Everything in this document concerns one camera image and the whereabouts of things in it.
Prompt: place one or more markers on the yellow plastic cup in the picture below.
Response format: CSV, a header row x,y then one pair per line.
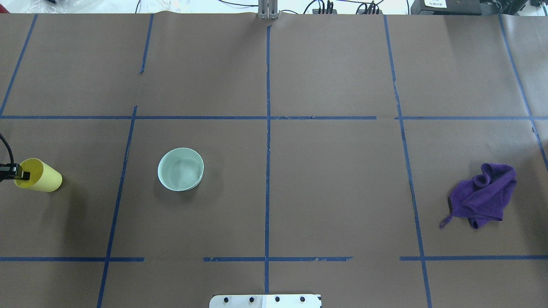
x,y
43,178

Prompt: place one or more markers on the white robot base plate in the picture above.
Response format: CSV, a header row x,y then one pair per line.
x,y
266,301

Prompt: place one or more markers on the purple cloth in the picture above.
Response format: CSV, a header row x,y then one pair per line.
x,y
483,198

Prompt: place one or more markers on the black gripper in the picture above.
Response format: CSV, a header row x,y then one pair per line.
x,y
13,171

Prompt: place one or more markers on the mint green bowl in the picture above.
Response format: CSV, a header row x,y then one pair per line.
x,y
180,169

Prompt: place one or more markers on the aluminium frame post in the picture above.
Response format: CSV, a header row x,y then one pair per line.
x,y
268,10

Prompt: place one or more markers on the black equipment box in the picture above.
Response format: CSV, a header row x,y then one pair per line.
x,y
467,7

